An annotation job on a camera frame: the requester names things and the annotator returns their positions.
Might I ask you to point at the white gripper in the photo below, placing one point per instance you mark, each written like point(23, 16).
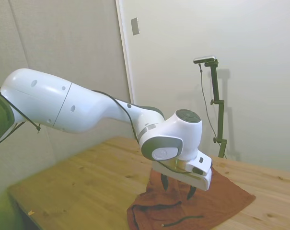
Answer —
point(202, 183)

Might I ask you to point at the rust brown shorts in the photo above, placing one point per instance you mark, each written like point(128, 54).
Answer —
point(219, 198)

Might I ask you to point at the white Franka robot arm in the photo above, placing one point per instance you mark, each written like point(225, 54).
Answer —
point(51, 103)

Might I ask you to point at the small tape scrap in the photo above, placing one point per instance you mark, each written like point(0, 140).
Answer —
point(31, 212)

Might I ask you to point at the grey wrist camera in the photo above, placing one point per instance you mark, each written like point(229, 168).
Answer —
point(196, 170)

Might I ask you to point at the dark olive camera stand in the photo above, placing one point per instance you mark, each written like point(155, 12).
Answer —
point(216, 83)

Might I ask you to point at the grey bar camera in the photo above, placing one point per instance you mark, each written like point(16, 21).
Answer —
point(204, 59)

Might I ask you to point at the white vertical door frame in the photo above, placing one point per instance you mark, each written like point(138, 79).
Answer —
point(125, 60)

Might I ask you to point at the grey wall switch plate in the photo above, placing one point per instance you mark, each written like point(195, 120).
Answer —
point(135, 26)

